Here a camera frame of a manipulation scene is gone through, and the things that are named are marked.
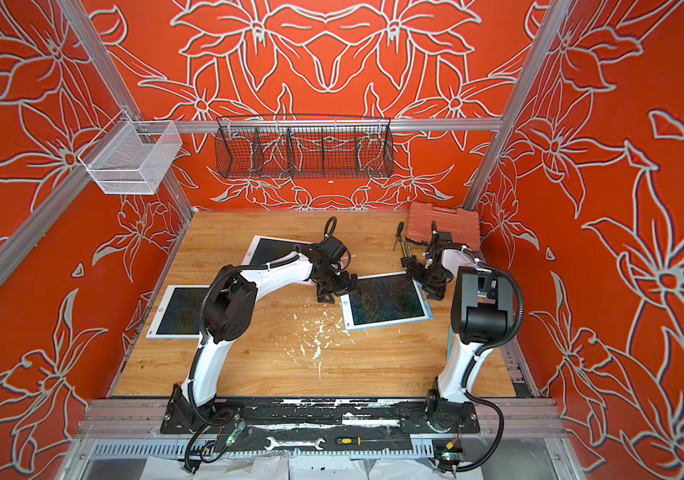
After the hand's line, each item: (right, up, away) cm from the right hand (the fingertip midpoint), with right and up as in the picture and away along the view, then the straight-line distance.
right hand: (417, 284), depth 96 cm
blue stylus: (+7, -15, -11) cm, 20 cm away
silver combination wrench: (-41, -34, -26) cm, 59 cm away
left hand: (-21, -3, -3) cm, 21 cm away
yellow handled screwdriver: (-21, -33, -26) cm, 47 cm away
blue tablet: (-76, -9, -5) cm, 76 cm away
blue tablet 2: (-11, -5, -1) cm, 12 cm away
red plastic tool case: (+24, +20, +21) cm, 38 cm away
